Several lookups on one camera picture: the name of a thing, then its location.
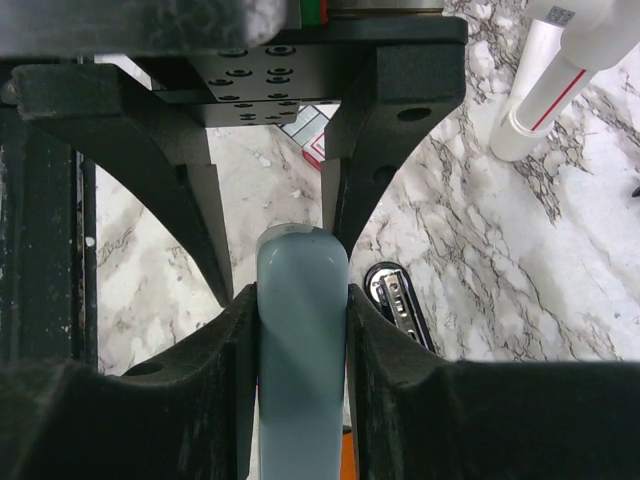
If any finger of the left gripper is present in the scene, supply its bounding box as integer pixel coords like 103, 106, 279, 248
12, 64, 233, 306

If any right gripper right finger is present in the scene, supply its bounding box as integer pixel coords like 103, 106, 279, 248
347, 285, 639, 479

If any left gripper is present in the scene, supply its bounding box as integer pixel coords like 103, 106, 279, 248
1, 1, 467, 250

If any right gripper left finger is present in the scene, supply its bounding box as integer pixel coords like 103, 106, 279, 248
1, 285, 258, 479

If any red white staple box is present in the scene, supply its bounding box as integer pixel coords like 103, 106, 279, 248
279, 104, 339, 172

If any black stapler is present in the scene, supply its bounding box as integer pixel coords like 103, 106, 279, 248
363, 262, 436, 353

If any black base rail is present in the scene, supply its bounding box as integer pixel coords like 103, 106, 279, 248
0, 57, 99, 371

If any white pvc pipe frame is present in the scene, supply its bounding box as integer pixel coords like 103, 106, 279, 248
490, 1, 639, 162

